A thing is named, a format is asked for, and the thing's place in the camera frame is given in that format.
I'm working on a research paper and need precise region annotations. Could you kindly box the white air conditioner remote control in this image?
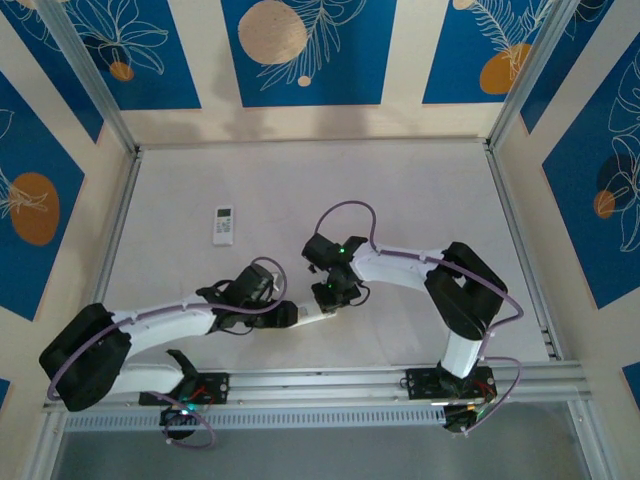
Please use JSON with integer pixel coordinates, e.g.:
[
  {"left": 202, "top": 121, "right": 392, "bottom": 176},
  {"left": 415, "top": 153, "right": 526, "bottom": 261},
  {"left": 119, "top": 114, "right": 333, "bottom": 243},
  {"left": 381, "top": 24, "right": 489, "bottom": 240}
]
[
  {"left": 212, "top": 205, "right": 237, "bottom": 247},
  {"left": 297, "top": 301, "right": 339, "bottom": 327}
]

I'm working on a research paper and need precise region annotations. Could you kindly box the black controller board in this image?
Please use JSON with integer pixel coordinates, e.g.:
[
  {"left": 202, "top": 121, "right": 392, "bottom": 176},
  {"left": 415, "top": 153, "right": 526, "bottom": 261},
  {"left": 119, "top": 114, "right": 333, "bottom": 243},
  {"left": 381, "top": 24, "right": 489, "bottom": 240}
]
[
  {"left": 159, "top": 405, "right": 204, "bottom": 441},
  {"left": 442, "top": 402, "right": 484, "bottom": 435}
]

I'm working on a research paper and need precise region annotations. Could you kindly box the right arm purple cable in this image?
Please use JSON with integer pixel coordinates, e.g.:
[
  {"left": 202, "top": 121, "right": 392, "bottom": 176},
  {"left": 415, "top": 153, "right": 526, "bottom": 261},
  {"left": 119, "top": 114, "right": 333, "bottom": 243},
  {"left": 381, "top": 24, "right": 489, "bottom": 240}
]
[{"left": 317, "top": 200, "right": 526, "bottom": 437}]

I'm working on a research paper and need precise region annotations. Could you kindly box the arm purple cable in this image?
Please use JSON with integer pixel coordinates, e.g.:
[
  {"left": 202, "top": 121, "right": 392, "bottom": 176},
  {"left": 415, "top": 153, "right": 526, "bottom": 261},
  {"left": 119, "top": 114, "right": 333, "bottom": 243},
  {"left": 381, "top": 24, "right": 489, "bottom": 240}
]
[
  {"left": 317, "top": 200, "right": 526, "bottom": 437},
  {"left": 47, "top": 256, "right": 288, "bottom": 450}
]

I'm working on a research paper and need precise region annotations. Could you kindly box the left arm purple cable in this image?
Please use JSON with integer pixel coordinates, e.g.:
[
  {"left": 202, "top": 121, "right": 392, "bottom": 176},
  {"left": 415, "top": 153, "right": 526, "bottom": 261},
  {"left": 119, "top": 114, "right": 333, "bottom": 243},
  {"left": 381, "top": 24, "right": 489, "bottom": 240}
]
[{"left": 47, "top": 256, "right": 288, "bottom": 450}]

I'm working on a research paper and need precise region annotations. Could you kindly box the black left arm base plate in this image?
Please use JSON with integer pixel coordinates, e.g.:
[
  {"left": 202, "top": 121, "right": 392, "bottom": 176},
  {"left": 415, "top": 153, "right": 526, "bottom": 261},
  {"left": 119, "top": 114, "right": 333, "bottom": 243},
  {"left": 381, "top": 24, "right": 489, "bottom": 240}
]
[{"left": 138, "top": 372, "right": 231, "bottom": 406}]

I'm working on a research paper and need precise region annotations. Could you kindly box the aluminium mounting rail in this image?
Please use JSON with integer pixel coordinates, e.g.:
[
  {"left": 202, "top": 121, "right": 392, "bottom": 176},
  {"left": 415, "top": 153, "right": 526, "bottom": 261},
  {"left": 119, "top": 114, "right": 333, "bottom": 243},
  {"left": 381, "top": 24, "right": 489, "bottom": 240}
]
[{"left": 42, "top": 360, "right": 594, "bottom": 414}]

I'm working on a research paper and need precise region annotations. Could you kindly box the grey slotted cable duct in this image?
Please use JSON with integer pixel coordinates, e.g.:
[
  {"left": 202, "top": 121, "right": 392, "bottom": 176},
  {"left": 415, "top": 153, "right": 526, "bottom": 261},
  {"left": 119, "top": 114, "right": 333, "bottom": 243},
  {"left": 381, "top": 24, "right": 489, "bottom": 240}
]
[{"left": 63, "top": 403, "right": 447, "bottom": 432}]

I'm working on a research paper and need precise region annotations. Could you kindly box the aluminium table side rail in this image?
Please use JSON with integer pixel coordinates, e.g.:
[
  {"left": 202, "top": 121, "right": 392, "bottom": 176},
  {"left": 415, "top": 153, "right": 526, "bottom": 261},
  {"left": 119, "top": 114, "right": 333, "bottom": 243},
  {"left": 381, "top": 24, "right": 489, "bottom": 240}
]
[
  {"left": 72, "top": 147, "right": 146, "bottom": 371},
  {"left": 483, "top": 143, "right": 565, "bottom": 364}
]

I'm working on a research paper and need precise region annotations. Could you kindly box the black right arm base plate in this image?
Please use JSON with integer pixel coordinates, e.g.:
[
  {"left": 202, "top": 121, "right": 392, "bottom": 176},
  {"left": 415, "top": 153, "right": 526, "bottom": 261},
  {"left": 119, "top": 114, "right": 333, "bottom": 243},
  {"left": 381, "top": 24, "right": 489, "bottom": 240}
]
[{"left": 405, "top": 367, "right": 497, "bottom": 401}]

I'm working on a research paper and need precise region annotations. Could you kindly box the aluminium frame leg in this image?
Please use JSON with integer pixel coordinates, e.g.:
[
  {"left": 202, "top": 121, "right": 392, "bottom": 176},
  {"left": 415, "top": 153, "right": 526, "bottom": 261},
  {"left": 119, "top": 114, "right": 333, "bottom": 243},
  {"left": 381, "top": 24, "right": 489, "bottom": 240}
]
[
  {"left": 24, "top": 409, "right": 69, "bottom": 480},
  {"left": 567, "top": 399, "right": 609, "bottom": 480}
]

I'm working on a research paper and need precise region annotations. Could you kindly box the aluminium frame post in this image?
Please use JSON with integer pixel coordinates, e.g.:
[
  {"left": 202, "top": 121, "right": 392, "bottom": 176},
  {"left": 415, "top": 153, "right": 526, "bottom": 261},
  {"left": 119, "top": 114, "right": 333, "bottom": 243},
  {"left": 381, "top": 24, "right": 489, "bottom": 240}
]
[
  {"left": 485, "top": 0, "right": 572, "bottom": 151},
  {"left": 37, "top": 0, "right": 141, "bottom": 157}
]

